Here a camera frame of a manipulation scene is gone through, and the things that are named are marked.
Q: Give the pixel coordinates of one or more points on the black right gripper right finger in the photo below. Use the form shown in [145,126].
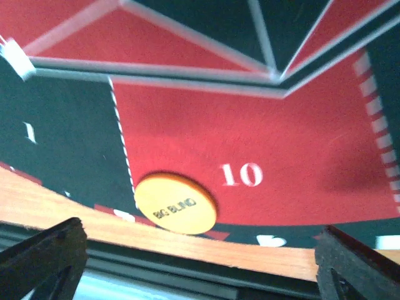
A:
[348,269]

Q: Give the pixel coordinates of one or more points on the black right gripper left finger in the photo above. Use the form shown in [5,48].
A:
[49,264]

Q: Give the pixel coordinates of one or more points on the orange big blind button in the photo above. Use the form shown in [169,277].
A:
[176,203]

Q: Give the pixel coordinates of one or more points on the round red black poker mat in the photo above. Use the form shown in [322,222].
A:
[286,112]

